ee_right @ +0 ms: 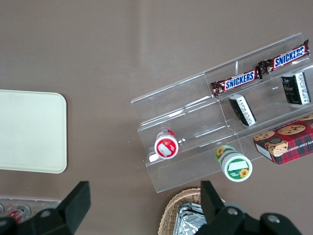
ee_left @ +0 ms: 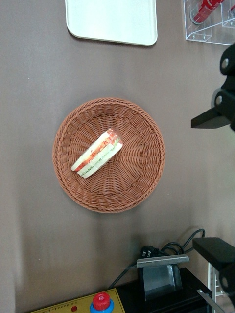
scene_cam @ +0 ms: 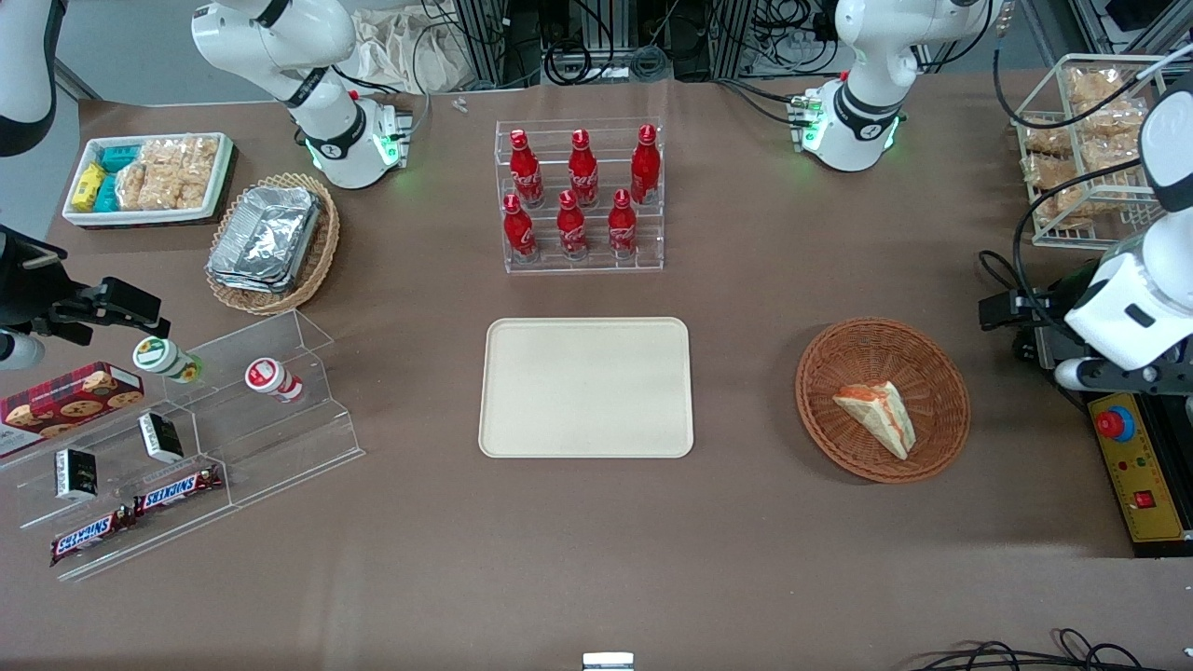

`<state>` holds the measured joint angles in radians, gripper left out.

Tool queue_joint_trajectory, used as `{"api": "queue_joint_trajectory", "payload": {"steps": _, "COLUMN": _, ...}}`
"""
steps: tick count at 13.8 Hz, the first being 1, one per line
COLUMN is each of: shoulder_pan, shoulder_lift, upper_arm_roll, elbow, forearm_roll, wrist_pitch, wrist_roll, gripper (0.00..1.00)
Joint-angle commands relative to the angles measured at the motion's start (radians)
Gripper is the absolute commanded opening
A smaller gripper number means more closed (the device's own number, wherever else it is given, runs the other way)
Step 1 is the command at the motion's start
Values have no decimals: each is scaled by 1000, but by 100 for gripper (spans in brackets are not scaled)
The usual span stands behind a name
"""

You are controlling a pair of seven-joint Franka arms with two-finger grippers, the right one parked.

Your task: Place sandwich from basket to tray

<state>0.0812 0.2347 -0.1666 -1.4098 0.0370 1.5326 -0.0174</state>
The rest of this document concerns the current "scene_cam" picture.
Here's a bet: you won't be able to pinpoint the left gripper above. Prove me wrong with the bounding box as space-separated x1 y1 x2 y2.
979 250 1186 367

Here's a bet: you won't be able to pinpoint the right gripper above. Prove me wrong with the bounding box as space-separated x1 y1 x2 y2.
0 226 172 342

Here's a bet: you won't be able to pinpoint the triangle sandwich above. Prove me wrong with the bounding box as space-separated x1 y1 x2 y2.
832 380 918 462

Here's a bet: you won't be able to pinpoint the round brown wicker basket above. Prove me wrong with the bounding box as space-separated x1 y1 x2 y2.
795 318 972 485

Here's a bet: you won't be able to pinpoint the oval light wicker basket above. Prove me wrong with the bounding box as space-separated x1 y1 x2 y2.
204 171 342 317

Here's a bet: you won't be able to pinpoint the beige plastic tray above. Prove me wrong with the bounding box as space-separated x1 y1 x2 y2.
478 317 696 460

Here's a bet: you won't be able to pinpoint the green cap yogurt bottle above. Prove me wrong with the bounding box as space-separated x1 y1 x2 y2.
131 335 204 385

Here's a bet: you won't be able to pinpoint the black countertop appliance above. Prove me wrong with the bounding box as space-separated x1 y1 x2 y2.
1030 322 1193 560

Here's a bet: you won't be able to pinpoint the red plaid cookie box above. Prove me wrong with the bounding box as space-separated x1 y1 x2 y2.
0 361 146 459

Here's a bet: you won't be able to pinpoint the bagged fried snack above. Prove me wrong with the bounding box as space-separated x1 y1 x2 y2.
1021 119 1075 157
1074 98 1149 139
1022 154 1084 192
1035 185 1110 231
1065 67 1129 105
1079 130 1157 178

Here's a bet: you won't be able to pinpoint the clear bag rice crackers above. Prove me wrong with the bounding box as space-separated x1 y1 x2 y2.
138 137 222 176
115 162 213 212

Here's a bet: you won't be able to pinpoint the yellow snack pack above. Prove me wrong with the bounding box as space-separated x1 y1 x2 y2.
71 162 107 213

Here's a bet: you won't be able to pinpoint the small black white box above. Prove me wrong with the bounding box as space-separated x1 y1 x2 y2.
137 412 186 465
52 447 101 502

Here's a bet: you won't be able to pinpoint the aluminium foil container stack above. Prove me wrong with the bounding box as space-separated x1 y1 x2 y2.
206 185 324 295

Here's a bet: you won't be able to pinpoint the red cap yogurt bottle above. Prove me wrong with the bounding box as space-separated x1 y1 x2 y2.
244 357 306 404

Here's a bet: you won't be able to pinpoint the white rectangular snack bin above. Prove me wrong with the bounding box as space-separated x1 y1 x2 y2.
62 131 237 228

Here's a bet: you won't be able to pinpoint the Snickers chocolate bar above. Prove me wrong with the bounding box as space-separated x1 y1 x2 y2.
48 505 140 568
132 463 226 517

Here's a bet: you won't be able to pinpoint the clear acrylic step stand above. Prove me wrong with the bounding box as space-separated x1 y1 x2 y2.
0 308 367 584

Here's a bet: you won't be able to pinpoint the clear acrylic bottle rack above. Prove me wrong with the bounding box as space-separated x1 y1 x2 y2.
494 117 666 275

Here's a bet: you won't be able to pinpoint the red cola bottle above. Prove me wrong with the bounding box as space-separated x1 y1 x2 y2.
501 192 540 263
568 129 600 209
607 188 639 260
508 129 545 209
629 123 663 207
555 189 590 261

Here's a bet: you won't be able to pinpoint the crumpled cream cloth bag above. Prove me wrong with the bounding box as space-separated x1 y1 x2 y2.
347 7 478 96

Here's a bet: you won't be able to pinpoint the black appliance power cable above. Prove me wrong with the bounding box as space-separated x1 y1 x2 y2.
977 249 1090 416

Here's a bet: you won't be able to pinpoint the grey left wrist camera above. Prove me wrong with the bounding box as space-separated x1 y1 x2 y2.
1055 357 1121 391

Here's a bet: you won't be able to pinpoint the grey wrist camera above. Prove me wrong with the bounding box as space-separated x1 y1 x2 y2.
0 333 46 372
1055 357 1121 391

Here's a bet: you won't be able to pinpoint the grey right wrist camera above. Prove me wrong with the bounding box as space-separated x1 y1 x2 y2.
0 333 46 372

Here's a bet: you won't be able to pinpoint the white wire basket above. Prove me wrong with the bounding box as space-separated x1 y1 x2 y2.
1012 53 1193 250

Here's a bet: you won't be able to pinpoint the black loose floor cables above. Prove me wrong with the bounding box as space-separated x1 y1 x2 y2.
916 627 1171 671

